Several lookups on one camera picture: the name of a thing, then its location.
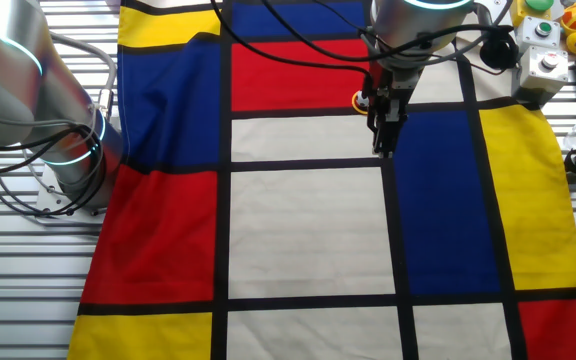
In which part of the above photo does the yellow bubble ring wand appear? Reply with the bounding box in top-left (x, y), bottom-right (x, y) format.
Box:
top-left (350, 90), bottom-right (370, 117)

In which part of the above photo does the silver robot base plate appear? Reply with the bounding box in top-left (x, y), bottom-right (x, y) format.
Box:
top-left (33, 163), bottom-right (107, 225)

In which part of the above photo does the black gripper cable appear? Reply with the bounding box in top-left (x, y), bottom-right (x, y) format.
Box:
top-left (209, 0), bottom-right (374, 96)
top-left (260, 0), bottom-right (517, 64)

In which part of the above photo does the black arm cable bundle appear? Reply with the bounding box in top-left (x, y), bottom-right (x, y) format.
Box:
top-left (0, 123), bottom-right (110, 217)

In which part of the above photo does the grey box white button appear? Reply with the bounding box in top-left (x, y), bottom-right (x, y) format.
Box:
top-left (511, 45), bottom-right (570, 105)

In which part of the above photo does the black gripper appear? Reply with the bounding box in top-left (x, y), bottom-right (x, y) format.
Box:
top-left (365, 63), bottom-right (423, 158)

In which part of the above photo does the yellow box green button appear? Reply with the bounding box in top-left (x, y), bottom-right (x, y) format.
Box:
top-left (510, 0), bottom-right (565, 27)

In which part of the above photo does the colour block checked tablecloth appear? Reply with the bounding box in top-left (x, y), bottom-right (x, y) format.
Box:
top-left (66, 0), bottom-right (576, 360)

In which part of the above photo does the thick grey cable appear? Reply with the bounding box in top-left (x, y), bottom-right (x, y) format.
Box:
top-left (47, 31), bottom-right (119, 122)

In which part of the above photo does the grey box green button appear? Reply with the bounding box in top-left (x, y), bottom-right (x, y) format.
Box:
top-left (515, 15), bottom-right (563, 52)

